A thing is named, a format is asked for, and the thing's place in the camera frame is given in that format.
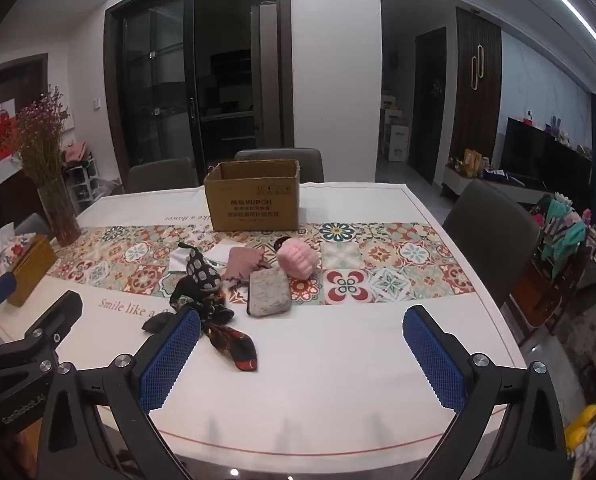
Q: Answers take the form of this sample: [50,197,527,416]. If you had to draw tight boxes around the pink cloth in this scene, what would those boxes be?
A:
[222,246,273,283]

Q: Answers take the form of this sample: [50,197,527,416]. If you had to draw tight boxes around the pink fluffy plush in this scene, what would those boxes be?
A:
[276,239,319,280]

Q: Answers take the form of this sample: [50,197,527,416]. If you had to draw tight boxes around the dried purple flowers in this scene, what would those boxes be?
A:
[15,85,72,192]

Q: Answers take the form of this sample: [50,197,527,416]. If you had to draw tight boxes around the yellow woven tissue box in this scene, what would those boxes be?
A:
[6,234,58,307]

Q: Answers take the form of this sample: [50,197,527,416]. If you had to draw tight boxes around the white shoe rack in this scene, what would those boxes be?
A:
[62,155,103,211]

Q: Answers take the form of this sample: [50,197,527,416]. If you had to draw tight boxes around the black white patterned pouch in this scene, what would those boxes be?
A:
[177,241,227,293]

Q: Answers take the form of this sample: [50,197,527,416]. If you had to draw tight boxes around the brown cardboard box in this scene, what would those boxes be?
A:
[204,159,301,232]

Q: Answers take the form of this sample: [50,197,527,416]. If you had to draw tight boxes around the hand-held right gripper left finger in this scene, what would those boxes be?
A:
[38,307,203,480]

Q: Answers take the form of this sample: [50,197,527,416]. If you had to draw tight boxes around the grey fabric pouch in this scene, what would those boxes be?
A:
[248,269,293,318]

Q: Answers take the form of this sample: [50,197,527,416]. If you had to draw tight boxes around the high chair with clothes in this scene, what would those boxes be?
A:
[508,192,596,331]

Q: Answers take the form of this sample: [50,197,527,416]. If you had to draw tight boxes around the red wall poster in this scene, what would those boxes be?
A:
[0,100,26,183]

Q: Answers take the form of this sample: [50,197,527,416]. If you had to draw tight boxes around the dark wooden door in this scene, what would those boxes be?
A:
[413,27,449,186]

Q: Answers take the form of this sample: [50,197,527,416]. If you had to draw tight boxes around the pink bag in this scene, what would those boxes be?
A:
[65,140,92,163]

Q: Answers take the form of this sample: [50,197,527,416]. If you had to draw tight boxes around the dark glass sliding door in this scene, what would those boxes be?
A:
[105,0,291,182]

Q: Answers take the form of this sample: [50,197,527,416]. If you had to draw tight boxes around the gold picture frame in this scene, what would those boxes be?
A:
[463,149,483,178]

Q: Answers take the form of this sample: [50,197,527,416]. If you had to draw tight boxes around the dark red patterned scarf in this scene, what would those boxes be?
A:
[142,272,259,373]

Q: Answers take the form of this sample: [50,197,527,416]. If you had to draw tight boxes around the grey dining chair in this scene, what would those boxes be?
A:
[125,157,199,194]
[234,147,325,184]
[442,180,541,307]

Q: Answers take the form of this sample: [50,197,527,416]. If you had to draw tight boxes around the white television cabinet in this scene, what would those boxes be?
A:
[443,162,544,207]

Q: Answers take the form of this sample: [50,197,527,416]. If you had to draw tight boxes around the glass vase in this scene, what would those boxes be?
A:
[38,177,82,247]

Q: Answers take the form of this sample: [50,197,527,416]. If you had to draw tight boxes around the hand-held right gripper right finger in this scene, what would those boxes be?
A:
[402,304,574,480]

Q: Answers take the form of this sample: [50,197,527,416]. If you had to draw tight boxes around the white hallway shelf unit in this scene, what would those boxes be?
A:
[385,92,411,163]

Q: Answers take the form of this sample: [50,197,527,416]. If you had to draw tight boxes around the black television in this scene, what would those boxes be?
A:
[500,117,594,202]

